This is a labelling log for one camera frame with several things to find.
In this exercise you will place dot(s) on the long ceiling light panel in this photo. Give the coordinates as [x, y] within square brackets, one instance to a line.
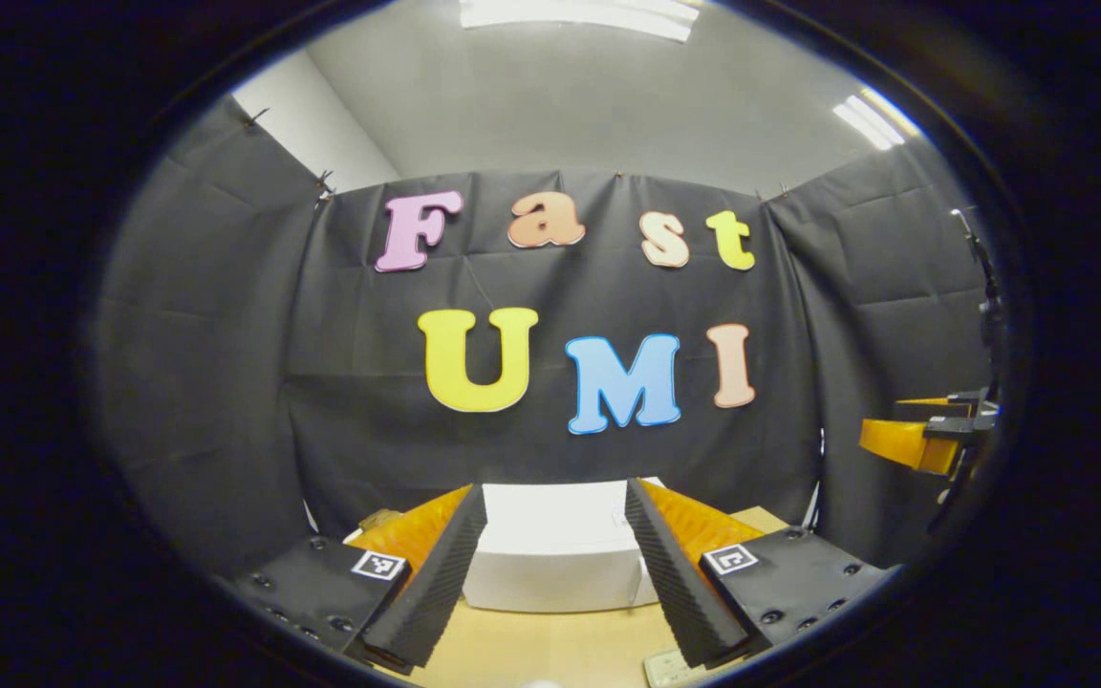
[579, 16]

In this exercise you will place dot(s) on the white square dotted plate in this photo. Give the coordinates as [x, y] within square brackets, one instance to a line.
[667, 671]

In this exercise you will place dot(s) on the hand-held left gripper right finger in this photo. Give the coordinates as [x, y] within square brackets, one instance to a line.
[670, 583]

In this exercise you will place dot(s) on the small ceiling light panel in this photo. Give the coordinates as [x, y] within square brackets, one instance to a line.
[875, 119]

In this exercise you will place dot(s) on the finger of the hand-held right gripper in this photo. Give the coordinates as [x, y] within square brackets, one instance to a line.
[942, 405]
[909, 444]

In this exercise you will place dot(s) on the white microwave oven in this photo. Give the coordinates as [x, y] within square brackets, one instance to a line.
[550, 564]

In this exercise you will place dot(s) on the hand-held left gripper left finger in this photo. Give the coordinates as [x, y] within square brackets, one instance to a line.
[436, 592]

